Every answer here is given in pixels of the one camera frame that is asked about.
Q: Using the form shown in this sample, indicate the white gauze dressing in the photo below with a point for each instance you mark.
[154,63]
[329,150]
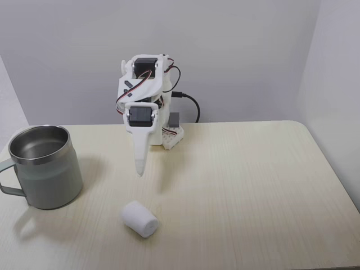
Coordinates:
[139,218]

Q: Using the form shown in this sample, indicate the grey-green steel mug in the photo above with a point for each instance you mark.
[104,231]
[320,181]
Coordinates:
[47,177]

